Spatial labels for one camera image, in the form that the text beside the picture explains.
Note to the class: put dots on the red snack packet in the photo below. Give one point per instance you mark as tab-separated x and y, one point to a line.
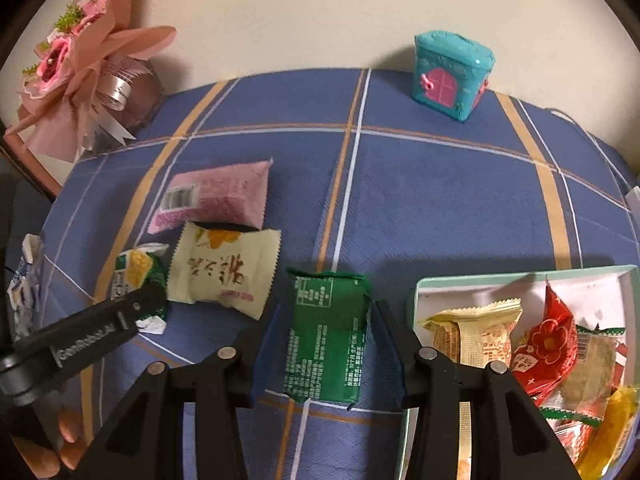
545	345

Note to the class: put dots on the white tray box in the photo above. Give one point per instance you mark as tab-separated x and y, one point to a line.
500	287

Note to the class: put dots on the green white snack packet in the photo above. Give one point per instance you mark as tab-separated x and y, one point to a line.
325	335

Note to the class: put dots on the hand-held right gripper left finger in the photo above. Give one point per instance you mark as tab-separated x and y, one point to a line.
262	360

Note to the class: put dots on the yellow orange snack packet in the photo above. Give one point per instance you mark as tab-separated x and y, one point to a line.
610	425

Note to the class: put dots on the teal toy house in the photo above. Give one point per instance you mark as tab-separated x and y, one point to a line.
450	75

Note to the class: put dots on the person's left hand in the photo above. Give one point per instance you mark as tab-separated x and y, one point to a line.
70	430

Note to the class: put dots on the pink flower bouquet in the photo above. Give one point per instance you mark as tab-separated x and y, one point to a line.
90	60

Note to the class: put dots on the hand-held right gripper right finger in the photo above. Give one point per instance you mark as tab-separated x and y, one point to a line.
395	355

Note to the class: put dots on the pink snack packet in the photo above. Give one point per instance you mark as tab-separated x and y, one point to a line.
220	190

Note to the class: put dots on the cream snack packet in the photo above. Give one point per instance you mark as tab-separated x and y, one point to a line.
220	270

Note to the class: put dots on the clear green edged snack packet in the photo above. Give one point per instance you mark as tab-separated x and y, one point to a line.
590	365

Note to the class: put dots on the pale yellow snack packet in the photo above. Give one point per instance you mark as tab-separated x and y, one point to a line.
480	335

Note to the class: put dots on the small green yellow snack packet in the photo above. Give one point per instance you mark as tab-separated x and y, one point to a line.
137	265

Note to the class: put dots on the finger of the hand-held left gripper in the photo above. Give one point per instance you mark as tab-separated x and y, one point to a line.
145	305

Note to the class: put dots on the white power strip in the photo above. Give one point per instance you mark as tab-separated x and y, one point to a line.
634	200

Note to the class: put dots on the blue plaid tablecloth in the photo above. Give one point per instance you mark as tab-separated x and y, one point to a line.
425	200

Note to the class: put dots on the blue white snack bag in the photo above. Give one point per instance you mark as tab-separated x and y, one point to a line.
22	280

